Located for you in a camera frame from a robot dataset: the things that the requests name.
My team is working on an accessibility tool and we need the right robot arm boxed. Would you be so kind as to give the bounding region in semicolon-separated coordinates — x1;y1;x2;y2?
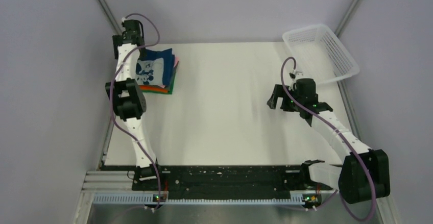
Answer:
267;78;391;204

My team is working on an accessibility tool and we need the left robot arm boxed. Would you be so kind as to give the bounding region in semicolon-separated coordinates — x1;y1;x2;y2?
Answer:
105;18;164;190

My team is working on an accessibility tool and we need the left aluminium frame post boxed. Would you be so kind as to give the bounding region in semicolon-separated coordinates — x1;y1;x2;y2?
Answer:
96;0;123;35

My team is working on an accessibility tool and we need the blue t-shirt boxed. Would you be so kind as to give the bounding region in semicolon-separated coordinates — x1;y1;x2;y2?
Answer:
136;48;175;86

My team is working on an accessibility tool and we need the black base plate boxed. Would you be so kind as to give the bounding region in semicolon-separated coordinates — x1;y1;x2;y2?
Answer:
132;165;331;200

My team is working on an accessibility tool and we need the right aluminium frame post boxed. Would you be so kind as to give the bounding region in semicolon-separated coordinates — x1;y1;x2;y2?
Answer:
334;0;362;38

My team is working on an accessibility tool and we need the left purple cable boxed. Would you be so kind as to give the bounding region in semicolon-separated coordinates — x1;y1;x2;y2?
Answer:
109;13;162;211

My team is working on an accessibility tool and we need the white slotted cable duct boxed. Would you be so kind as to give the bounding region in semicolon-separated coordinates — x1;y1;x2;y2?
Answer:
92;193;318;205

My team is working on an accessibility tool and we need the aluminium frame post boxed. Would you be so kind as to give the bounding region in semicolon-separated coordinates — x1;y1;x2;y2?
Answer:
96;0;123;35
334;0;362;38

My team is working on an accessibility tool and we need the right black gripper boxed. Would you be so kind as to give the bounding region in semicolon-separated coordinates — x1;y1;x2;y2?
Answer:
267;84;303;112

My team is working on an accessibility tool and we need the green folded t-shirt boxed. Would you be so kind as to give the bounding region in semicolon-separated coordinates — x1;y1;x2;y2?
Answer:
157;64;179;94

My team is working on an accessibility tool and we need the purple cable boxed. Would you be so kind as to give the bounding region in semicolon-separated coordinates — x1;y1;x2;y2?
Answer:
109;13;162;211
280;57;377;222

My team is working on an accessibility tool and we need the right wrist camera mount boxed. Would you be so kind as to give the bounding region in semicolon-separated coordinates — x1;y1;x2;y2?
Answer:
289;70;304;81

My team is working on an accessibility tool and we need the white plastic basket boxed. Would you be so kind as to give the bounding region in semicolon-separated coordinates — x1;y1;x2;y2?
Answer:
282;24;360;85

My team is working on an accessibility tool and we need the orange folded t-shirt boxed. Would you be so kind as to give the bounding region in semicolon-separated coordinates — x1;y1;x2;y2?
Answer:
139;85;170;94

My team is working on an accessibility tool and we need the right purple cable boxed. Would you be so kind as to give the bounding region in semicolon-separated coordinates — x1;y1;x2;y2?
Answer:
280;57;377;222

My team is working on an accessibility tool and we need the pink folded t-shirt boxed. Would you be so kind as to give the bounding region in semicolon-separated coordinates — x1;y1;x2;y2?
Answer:
173;55;179;69

